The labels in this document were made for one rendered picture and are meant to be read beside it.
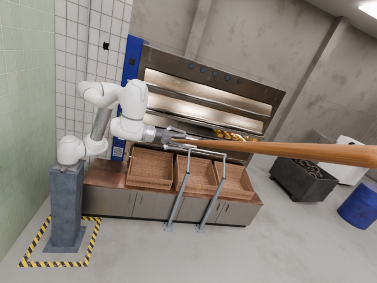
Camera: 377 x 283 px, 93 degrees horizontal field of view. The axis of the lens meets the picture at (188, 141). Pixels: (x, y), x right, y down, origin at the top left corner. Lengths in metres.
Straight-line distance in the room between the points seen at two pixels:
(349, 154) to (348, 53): 8.19
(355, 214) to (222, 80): 4.21
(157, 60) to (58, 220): 1.93
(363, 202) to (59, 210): 5.30
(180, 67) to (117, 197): 1.71
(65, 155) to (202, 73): 1.65
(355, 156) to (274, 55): 6.48
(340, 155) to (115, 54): 2.18
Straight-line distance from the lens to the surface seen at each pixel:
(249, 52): 6.34
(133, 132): 0.89
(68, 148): 1.73
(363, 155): 0.32
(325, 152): 0.35
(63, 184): 1.92
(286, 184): 4.89
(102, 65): 2.33
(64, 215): 2.19
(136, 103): 0.83
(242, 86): 2.53
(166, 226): 2.76
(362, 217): 5.48
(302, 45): 7.26
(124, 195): 2.38
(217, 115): 2.52
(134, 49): 2.23
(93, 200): 2.50
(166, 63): 2.26
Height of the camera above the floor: 2.13
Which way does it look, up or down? 24 degrees down
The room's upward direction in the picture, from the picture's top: 19 degrees clockwise
